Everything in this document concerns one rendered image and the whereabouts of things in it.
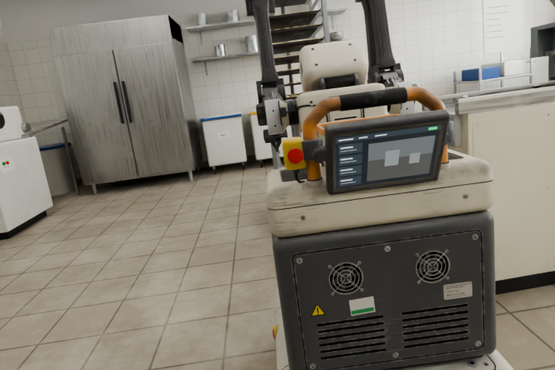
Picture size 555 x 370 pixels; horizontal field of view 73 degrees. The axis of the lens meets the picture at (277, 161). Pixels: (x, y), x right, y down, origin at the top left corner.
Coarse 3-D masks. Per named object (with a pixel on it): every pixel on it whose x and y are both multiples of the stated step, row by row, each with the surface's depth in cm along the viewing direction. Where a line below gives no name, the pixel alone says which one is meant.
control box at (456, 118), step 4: (448, 112) 164; (452, 112) 162; (452, 116) 157; (456, 116) 156; (460, 116) 157; (452, 120) 158; (456, 120) 157; (460, 120) 157; (456, 124) 157; (460, 124) 157; (456, 128) 157; (460, 128) 157; (456, 132) 158; (460, 132) 158; (456, 136) 158; (460, 136) 158; (456, 140) 158; (460, 140) 158; (448, 144) 163; (452, 144) 160; (456, 144) 159; (460, 144) 159
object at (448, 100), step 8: (496, 88) 182; (504, 88) 182; (512, 88) 183; (520, 88) 183; (528, 88) 184; (440, 96) 181; (448, 96) 180; (456, 96) 181; (472, 96) 182; (448, 104) 181
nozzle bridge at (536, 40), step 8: (552, 24) 188; (536, 32) 198; (544, 32) 198; (552, 32) 198; (536, 40) 199; (544, 40) 199; (552, 40) 199; (536, 48) 200; (544, 48) 199; (552, 48) 200; (536, 56) 200; (544, 56) 200; (552, 56) 203; (552, 64) 204; (552, 72) 205; (552, 80) 205
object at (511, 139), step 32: (480, 128) 153; (512, 128) 154; (544, 128) 156; (512, 160) 157; (544, 160) 158; (512, 192) 160; (544, 192) 161; (512, 224) 162; (544, 224) 164; (512, 256) 165; (544, 256) 167; (512, 288) 172
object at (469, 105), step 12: (480, 96) 154; (492, 96) 152; (504, 96) 153; (516, 96) 153; (528, 96) 154; (540, 96) 154; (552, 96) 155; (456, 108) 154; (468, 108) 152; (480, 108) 153; (492, 108) 153
